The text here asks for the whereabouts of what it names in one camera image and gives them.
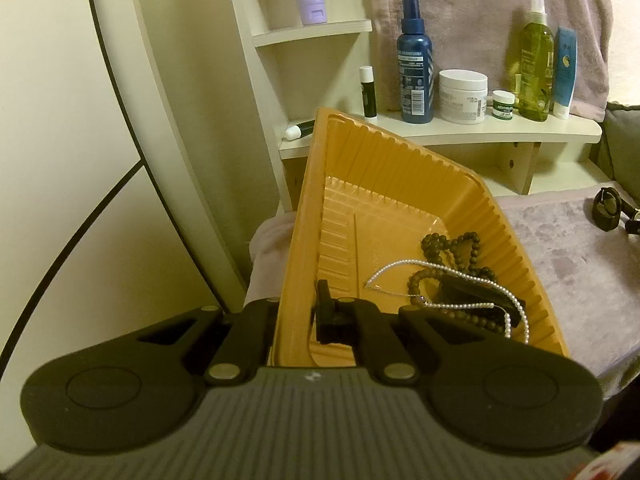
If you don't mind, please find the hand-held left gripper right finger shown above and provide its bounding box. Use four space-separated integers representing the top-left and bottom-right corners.
313 279 482 387

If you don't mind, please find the pink blanket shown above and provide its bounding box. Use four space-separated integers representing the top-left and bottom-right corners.
245 191 640 401

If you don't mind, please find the grey green cushion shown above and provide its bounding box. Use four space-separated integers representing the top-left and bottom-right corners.
597 102 640 186

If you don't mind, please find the green oil spray bottle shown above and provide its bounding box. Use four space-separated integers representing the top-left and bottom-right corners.
518 0 556 123

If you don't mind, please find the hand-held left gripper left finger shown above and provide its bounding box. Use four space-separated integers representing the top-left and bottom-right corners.
136 297 280 387

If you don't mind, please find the red and white packet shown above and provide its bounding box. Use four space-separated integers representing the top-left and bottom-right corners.
585 440 640 480

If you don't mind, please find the white pearl necklace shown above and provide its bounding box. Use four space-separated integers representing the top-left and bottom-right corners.
364 259 530 346

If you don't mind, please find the black strap wristwatch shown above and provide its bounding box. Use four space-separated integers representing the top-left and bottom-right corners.
591 186 640 236

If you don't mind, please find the blue and white tube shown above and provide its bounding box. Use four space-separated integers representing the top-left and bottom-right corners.
551 26 578 121

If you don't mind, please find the black tube with white cap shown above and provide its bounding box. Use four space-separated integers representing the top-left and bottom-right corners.
282 120 317 142

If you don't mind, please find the white wooden shelf unit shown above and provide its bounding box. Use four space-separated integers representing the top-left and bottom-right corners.
222 0 603 213

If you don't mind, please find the pink hanging towel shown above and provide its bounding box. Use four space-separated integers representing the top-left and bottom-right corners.
365 0 615 122

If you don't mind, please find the small green label jar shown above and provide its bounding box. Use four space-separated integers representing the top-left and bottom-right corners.
492 90 516 120

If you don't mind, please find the blue spray bottle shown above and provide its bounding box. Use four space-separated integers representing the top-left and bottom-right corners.
396 0 435 124

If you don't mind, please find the lip balm stick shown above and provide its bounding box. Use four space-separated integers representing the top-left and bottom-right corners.
358 66 377 119

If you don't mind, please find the white curved furniture frame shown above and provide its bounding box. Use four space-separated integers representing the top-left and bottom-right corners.
82 0 251 311

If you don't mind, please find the dark bead necklace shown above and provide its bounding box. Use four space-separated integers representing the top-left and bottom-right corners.
419 231 508 335

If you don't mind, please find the white cream jar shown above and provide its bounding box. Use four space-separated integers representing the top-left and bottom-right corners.
439 69 489 125

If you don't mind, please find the yellow plastic tray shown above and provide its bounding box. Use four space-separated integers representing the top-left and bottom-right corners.
270 106 571 368

